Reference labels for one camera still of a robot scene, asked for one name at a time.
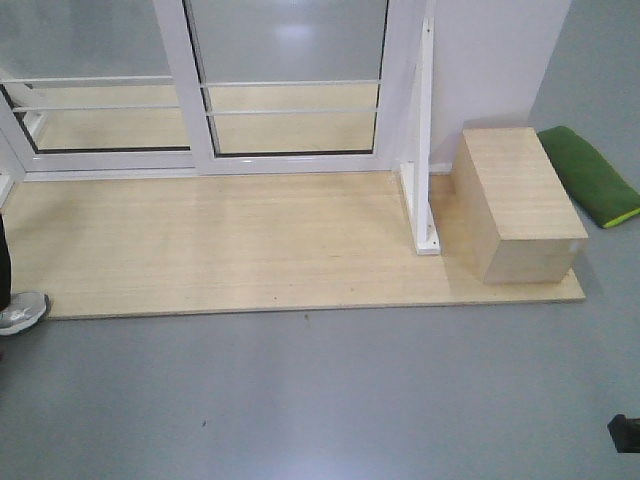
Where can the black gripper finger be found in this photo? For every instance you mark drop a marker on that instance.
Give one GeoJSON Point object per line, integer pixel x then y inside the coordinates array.
{"type": "Point", "coordinates": [625, 433]}

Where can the white sliding glass door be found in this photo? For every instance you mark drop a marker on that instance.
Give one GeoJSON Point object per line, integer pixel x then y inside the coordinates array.
{"type": "Point", "coordinates": [279, 87]}

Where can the white bottom door track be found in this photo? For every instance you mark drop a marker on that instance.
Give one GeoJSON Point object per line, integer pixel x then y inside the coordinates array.
{"type": "Point", "coordinates": [150, 170]}

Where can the green cushion bag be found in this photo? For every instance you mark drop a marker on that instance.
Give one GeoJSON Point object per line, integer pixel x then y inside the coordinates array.
{"type": "Point", "coordinates": [589, 178]}

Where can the light wooden box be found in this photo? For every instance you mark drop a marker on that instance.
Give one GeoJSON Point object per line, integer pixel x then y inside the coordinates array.
{"type": "Point", "coordinates": [524, 228]}

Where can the light wooden platform board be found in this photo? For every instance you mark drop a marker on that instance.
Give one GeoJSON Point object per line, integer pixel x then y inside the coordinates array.
{"type": "Point", "coordinates": [126, 248]}

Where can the grey white sneaker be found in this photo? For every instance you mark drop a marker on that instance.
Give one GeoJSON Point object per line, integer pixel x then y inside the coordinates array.
{"type": "Point", "coordinates": [24, 310]}

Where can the fixed white glass panel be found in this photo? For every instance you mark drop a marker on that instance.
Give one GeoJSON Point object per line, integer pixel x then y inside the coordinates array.
{"type": "Point", "coordinates": [87, 86]}

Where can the black trouser leg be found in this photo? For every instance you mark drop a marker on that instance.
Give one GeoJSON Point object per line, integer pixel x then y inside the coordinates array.
{"type": "Point", "coordinates": [5, 269]}

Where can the white triangular support bracket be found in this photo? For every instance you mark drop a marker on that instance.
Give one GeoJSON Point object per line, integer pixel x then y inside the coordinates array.
{"type": "Point", "coordinates": [415, 166]}

